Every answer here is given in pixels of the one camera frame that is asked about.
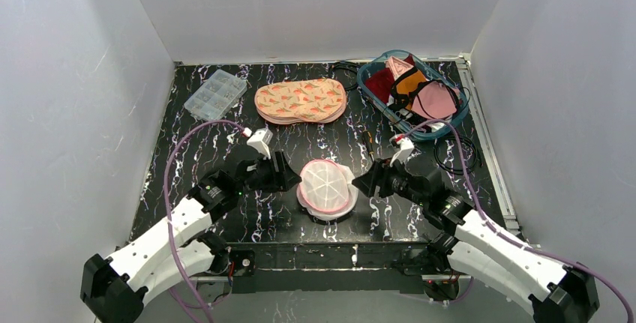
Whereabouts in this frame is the white round mesh laundry bag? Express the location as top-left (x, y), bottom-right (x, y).
top-left (296, 160), bottom-right (359, 222)

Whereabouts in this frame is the white bra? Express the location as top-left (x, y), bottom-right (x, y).
top-left (396, 111), bottom-right (444, 133)

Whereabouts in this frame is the floral mesh laundry bag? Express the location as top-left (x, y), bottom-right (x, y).
top-left (254, 78), bottom-right (347, 125)

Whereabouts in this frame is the orange black bra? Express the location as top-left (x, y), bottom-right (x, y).
top-left (387, 66), bottom-right (428, 120)

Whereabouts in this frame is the pink black bra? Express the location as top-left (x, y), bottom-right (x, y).
top-left (410, 80), bottom-right (462, 119)

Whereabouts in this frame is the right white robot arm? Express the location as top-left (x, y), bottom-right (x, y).
top-left (352, 136), bottom-right (600, 322)

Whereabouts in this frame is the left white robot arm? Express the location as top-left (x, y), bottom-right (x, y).
top-left (80, 128), bottom-right (301, 322)

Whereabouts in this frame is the pink bra in basin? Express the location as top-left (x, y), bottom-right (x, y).
top-left (385, 56), bottom-right (414, 80)

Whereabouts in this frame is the black yellow screwdriver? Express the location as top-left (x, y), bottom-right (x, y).
top-left (361, 130), bottom-right (376, 161)

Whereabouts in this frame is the teal plastic basin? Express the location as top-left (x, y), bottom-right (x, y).
top-left (356, 49), bottom-right (469, 142)

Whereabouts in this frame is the dark red cloth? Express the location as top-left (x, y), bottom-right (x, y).
top-left (366, 54), bottom-right (415, 105)

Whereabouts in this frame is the clear plastic compartment box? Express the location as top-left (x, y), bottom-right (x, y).
top-left (184, 70), bottom-right (248, 121)

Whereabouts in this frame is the black cable coil right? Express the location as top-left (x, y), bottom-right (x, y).
top-left (433, 133), bottom-right (483, 177)

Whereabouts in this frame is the black cable coil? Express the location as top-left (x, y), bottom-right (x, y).
top-left (433, 133), bottom-right (483, 177)
top-left (329, 61), bottom-right (361, 92)

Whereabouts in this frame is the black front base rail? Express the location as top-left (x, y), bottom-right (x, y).
top-left (111, 238), bottom-right (478, 295)

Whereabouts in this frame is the black cable coil back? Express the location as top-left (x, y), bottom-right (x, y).
top-left (329, 61), bottom-right (361, 92)

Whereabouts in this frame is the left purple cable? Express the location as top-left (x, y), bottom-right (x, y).
top-left (163, 119), bottom-right (252, 323)

